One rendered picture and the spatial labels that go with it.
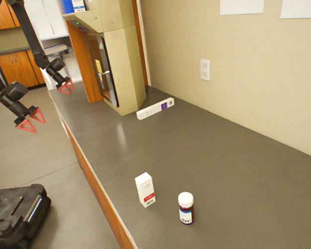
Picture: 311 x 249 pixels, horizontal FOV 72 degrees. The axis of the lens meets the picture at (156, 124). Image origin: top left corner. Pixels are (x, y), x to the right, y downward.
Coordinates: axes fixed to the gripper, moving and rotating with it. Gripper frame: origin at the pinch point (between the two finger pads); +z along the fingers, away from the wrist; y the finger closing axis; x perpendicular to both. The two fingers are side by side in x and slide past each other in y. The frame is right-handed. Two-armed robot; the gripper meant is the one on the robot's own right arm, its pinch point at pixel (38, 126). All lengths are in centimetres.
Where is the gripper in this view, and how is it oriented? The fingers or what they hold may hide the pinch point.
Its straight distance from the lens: 119.9
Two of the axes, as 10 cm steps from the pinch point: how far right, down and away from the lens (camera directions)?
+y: -0.3, -4.8, 8.7
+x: -8.0, 5.3, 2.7
